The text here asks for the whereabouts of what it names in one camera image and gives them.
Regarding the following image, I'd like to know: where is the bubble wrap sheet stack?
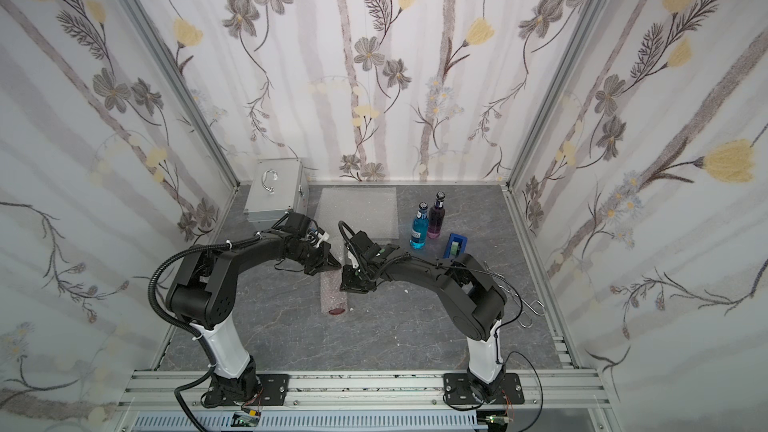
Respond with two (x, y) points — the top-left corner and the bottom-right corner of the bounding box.
(315, 186), (399, 245)

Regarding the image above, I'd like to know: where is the white slotted cable duct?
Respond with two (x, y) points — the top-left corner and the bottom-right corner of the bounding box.
(131, 410), (490, 432)

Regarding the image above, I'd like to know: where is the blue tape dispenser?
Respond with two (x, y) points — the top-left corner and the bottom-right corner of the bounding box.
(443, 233), (468, 259)

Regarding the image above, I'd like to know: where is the silver metal first-aid case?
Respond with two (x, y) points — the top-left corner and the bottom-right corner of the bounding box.
(244, 158), (309, 230)

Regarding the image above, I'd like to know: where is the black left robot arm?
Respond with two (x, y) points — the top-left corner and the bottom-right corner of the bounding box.
(147, 212), (341, 379)

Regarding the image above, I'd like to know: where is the blue glass bottle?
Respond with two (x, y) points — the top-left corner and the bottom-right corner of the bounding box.
(410, 202), (429, 250)

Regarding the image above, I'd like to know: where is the purple glass bottle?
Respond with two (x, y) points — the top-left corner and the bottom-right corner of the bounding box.
(427, 191), (446, 239)

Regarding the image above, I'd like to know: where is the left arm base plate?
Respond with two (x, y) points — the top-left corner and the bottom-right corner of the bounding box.
(201, 374), (290, 408)

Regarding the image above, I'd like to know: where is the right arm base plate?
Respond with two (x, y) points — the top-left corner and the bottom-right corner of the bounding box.
(442, 372), (525, 407)

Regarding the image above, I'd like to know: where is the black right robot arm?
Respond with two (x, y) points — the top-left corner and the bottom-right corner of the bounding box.
(341, 244), (507, 387)

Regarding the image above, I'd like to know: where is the aluminium frame rail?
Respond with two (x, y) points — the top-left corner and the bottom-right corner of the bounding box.
(117, 369), (610, 411)

